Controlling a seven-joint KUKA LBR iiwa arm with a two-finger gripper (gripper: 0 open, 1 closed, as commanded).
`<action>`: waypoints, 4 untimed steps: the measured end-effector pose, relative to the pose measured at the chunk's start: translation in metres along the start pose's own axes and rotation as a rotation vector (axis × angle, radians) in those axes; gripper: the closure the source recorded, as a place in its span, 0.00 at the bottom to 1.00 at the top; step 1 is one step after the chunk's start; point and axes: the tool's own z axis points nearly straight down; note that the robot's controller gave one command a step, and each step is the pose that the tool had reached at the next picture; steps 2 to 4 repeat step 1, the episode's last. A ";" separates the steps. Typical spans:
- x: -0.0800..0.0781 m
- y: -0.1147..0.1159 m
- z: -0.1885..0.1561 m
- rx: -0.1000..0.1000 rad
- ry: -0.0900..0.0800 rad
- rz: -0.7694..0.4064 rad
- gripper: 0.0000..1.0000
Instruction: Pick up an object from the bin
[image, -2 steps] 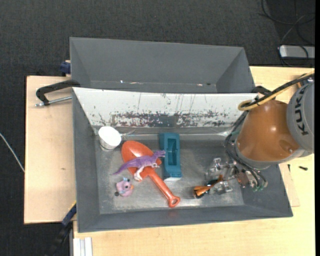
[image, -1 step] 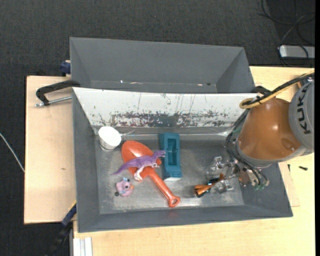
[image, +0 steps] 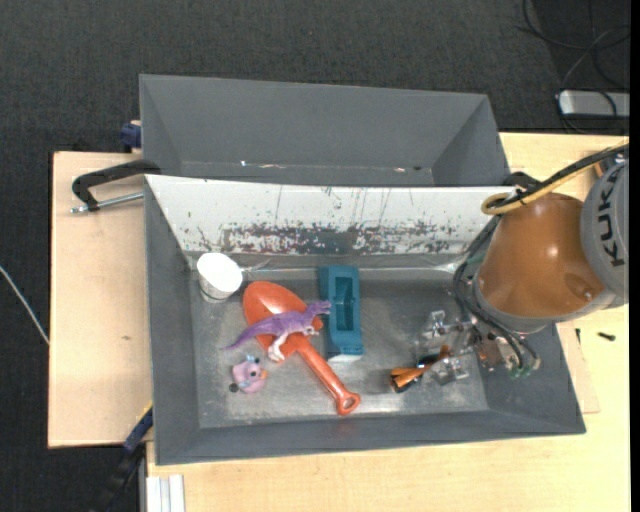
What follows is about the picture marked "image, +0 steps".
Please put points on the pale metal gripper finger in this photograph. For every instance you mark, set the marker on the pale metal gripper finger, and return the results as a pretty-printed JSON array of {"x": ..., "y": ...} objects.
[
  {"x": 437, "y": 325},
  {"x": 450, "y": 371}
]

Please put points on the orange and black small tool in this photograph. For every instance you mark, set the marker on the orange and black small tool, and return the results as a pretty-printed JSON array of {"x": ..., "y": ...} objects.
[{"x": 407, "y": 376}]

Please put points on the teal plastic box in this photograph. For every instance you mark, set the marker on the teal plastic box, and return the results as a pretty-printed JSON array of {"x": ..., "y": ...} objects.
[{"x": 345, "y": 330}]

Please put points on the small black screw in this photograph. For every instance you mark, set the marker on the small black screw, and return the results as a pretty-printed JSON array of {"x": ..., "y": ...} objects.
[{"x": 607, "y": 336}]

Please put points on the orange toy shovel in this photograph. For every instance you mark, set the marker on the orange toy shovel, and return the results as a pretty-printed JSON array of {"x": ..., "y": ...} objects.
[{"x": 320, "y": 365}]

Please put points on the purple toy dinosaur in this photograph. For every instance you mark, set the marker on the purple toy dinosaur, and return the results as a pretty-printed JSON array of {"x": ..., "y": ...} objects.
[{"x": 280, "y": 324}]

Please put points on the pink toy animal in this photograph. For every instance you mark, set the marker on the pink toy animal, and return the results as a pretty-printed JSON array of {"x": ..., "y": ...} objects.
[{"x": 247, "y": 374}]

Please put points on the white cup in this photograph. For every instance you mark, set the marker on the white cup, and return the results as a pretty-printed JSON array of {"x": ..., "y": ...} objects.
[{"x": 219, "y": 275}]

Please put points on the grey metal bin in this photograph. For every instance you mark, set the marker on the grey metal bin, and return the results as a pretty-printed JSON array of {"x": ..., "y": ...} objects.
[{"x": 310, "y": 130}]

